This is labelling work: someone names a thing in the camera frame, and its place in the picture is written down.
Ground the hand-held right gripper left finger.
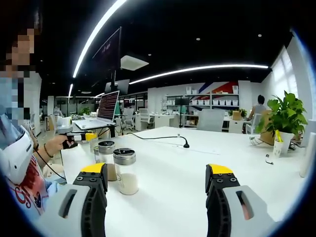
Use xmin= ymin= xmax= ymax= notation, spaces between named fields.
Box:
xmin=37 ymin=162 xmax=109 ymax=237

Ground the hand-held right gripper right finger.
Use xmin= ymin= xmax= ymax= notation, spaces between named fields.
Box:
xmin=205 ymin=163 xmax=276 ymax=237

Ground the small seasoning bottle white powder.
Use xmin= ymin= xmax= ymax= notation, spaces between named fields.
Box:
xmin=88 ymin=137 xmax=99 ymax=155

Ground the tall seasoning bottle brown powder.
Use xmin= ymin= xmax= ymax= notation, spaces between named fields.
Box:
xmin=98 ymin=140 xmax=118 ymax=182

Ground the tall seasoning bottle white powder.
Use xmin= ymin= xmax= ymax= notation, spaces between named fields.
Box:
xmin=113 ymin=148 xmax=140 ymax=196

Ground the person's left hand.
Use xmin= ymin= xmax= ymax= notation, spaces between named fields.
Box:
xmin=46 ymin=134 xmax=75 ymax=157

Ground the white laptop stand table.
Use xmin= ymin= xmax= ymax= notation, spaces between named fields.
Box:
xmin=73 ymin=119 xmax=117 ymax=138

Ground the silver laptop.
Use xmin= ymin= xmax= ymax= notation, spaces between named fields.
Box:
xmin=74 ymin=90 xmax=120 ymax=130

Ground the white mesh office chair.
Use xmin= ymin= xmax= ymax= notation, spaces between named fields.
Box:
xmin=138 ymin=108 xmax=155 ymax=130
xmin=121 ymin=108 xmax=135 ymax=129

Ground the white chest-worn device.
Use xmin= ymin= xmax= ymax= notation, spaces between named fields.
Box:
xmin=0 ymin=113 xmax=35 ymax=185

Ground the small tilted dark screen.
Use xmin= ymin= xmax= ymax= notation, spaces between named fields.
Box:
xmin=104 ymin=79 xmax=131 ymax=95

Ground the operator person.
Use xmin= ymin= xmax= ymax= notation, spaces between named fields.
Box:
xmin=0 ymin=108 xmax=69 ymax=223

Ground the white ceiling air vent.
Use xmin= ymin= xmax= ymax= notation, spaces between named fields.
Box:
xmin=119 ymin=54 xmax=150 ymax=72

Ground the white paper cup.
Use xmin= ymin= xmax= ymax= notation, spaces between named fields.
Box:
xmin=272 ymin=130 xmax=284 ymax=158

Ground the brown cardboard box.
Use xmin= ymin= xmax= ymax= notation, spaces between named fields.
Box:
xmin=259 ymin=109 xmax=275 ymax=146

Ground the grey office chair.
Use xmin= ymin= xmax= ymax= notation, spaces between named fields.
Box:
xmin=197 ymin=109 xmax=226 ymax=132

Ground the long curved ceiling light strip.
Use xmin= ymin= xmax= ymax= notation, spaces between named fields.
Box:
xmin=73 ymin=0 xmax=128 ymax=79

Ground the small black monitor on stand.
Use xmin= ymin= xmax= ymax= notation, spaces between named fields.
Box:
xmin=174 ymin=96 xmax=191 ymax=128

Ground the row of white storage bins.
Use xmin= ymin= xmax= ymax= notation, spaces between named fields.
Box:
xmin=191 ymin=99 xmax=239 ymax=107

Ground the grey shelf unit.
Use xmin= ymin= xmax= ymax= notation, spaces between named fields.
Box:
xmin=165 ymin=92 xmax=240 ymax=117

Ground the potted green plant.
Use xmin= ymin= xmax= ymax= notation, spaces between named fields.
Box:
xmin=255 ymin=90 xmax=309 ymax=154

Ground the dark bead bracelet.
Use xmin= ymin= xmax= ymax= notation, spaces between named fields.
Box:
xmin=43 ymin=143 xmax=55 ymax=159

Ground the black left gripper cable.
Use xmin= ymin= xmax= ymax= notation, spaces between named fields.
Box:
xmin=34 ymin=148 xmax=68 ymax=181

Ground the black gooseneck cable with base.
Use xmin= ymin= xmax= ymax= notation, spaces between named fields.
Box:
xmin=125 ymin=132 xmax=191 ymax=149

